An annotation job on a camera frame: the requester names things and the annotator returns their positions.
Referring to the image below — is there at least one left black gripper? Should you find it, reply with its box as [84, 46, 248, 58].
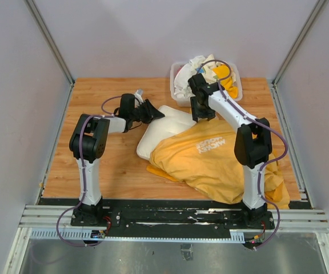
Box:
[131, 99, 165, 124]

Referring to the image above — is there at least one white pillow with bear print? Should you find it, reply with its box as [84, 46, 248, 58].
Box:
[137, 105, 195, 160]

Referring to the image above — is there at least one yellow pillowcase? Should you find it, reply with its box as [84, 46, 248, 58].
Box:
[146, 114, 291, 210]

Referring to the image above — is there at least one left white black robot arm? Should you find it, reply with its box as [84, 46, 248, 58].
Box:
[69, 90, 165, 226]

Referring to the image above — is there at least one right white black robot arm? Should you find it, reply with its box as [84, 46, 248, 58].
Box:
[188, 74, 272, 228]

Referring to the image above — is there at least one translucent plastic bin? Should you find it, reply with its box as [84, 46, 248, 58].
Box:
[170, 61, 243, 107]

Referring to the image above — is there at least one white printed cloth in bin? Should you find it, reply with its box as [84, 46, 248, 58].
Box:
[174, 54, 225, 98]

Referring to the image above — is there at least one yellow cloth in bin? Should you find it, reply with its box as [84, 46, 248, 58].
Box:
[212, 62, 239, 99]

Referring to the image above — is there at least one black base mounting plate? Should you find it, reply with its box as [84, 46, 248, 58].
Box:
[86, 199, 275, 235]

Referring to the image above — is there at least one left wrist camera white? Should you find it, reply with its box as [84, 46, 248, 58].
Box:
[134, 88, 144, 105]

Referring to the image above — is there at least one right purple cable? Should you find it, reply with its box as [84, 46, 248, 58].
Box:
[197, 59, 290, 252]

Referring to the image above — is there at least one grey slotted cable duct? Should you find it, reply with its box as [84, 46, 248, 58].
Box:
[30, 227, 245, 244]

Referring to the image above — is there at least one right aluminium frame post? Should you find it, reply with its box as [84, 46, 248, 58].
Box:
[271, 0, 329, 88]

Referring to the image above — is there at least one aluminium frame post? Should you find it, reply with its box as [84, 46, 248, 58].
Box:
[271, 0, 329, 88]
[23, 0, 75, 86]

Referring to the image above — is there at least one left aluminium frame post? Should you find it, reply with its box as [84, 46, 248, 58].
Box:
[23, 0, 75, 86]

